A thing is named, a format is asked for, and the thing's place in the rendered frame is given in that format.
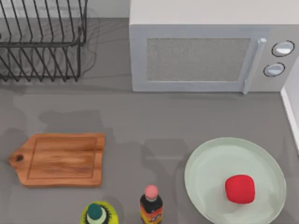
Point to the microwave oven door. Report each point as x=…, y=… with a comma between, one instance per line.
x=140, y=58

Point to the pale green plate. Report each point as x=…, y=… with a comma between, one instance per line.
x=222, y=158

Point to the dark bottle with pink cap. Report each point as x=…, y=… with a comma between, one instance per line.
x=151, y=205

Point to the wooden cutting board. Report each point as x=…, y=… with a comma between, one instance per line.
x=63, y=161

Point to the yellow-green bottle with green cap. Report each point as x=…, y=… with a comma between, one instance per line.
x=99, y=213

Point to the pale microwave oven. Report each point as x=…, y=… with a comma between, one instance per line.
x=210, y=14

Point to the red apple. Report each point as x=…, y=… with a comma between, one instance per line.
x=239, y=189

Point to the small microwave knob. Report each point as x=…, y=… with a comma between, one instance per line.
x=273, y=69

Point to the large microwave knob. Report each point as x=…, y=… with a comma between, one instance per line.
x=282, y=48

